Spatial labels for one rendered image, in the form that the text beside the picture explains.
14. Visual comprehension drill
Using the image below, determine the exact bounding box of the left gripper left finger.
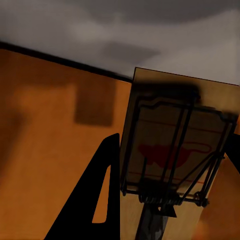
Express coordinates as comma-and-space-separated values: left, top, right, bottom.
44, 133, 120, 240

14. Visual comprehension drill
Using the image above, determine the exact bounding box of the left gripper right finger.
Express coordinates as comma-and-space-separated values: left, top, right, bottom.
225, 133, 240, 173

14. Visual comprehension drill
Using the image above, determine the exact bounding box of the mousetrap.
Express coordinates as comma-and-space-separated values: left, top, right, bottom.
119, 67, 240, 240

